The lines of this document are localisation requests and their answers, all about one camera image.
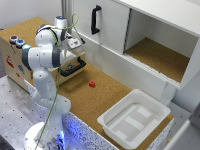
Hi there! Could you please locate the blue button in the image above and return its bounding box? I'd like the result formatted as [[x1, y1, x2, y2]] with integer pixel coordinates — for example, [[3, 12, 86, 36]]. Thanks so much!
[[15, 38, 26, 49]]

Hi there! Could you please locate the white cabinet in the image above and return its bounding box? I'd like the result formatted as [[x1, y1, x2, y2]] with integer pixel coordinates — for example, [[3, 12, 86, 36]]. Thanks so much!
[[68, 0, 200, 108]]

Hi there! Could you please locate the wooden drawer box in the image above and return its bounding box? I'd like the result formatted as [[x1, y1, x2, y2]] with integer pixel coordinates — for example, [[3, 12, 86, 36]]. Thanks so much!
[[0, 16, 87, 93]]

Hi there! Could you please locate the green cable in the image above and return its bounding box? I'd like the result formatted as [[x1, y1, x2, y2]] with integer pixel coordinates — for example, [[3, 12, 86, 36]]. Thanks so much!
[[34, 13, 84, 150]]

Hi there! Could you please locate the pink block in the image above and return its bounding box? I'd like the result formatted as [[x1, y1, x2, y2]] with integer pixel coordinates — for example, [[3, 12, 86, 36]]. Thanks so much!
[[88, 80, 97, 89]]

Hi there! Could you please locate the black door handle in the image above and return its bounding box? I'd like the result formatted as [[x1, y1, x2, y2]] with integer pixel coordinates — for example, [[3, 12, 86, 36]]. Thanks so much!
[[90, 4, 102, 36]]

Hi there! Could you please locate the red button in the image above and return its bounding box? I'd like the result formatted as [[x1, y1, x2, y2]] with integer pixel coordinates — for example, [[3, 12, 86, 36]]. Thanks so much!
[[9, 34, 19, 45]]

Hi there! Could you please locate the white plastic box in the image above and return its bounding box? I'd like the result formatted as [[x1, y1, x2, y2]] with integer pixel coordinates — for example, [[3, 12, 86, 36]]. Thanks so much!
[[96, 88, 172, 150]]

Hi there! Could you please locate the white sliding door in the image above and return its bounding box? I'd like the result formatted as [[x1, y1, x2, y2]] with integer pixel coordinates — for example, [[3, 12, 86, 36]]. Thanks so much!
[[73, 0, 131, 55]]

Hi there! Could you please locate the black drawer handle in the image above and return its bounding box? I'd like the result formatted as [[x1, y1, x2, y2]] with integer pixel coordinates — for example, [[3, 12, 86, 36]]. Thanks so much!
[[59, 56, 87, 78]]

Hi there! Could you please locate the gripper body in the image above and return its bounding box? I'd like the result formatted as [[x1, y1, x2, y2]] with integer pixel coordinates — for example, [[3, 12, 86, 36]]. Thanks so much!
[[64, 34, 84, 52]]

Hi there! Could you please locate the green button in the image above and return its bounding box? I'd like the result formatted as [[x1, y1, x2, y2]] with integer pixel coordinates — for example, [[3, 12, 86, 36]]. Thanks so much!
[[21, 43, 32, 51]]

